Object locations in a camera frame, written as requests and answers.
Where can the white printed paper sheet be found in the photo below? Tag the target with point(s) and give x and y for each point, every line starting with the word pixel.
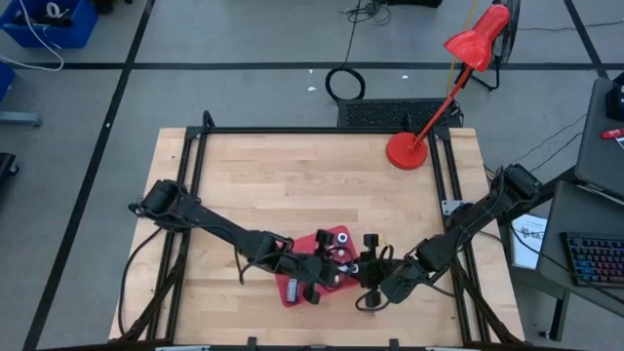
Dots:
pixel 529 241

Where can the blue plastic floor bin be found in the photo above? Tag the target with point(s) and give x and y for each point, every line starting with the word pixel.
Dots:
pixel 49 29

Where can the translucent pink-red plastic bin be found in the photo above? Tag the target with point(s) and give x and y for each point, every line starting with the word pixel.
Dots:
pixel 304 245

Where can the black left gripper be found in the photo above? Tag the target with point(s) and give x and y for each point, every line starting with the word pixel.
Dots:
pixel 322 270

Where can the black perforated metal case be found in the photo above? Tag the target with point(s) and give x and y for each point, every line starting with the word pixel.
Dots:
pixel 395 113

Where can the black aluminium table frame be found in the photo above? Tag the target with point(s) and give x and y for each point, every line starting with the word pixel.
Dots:
pixel 317 130

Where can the black caster base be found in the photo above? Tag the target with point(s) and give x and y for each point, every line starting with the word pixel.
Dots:
pixel 7 166

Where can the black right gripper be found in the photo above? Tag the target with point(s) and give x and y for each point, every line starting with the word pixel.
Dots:
pixel 374 272

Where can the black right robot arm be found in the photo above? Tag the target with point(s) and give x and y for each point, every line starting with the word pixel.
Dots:
pixel 468 224

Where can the black frame corner bracket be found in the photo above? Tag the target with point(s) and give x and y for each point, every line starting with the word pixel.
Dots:
pixel 208 119

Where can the silver aluminium strip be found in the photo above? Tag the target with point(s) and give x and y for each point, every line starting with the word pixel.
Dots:
pixel 183 348
pixel 453 348

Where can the black floor fan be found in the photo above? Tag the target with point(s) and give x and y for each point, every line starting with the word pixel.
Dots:
pixel 514 29

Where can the black desk device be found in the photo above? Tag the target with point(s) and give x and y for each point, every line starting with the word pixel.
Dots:
pixel 616 97

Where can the red marker pen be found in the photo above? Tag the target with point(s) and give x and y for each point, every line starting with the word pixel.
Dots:
pixel 613 133

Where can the dark grey desk with keyboard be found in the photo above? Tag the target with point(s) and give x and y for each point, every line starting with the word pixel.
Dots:
pixel 585 214

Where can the black table edge clamp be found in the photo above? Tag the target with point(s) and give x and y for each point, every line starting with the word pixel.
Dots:
pixel 251 342
pixel 394 343

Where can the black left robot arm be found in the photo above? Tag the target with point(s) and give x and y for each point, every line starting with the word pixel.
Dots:
pixel 219 226

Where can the grey metal table foot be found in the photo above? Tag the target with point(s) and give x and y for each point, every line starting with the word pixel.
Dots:
pixel 19 118

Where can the blue plastic container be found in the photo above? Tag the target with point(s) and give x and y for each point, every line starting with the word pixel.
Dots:
pixel 5 83

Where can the red desk lamp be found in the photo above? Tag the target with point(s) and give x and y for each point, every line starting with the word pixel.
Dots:
pixel 407 151

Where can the backlit black keyboard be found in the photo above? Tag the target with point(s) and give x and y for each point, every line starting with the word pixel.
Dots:
pixel 595 258

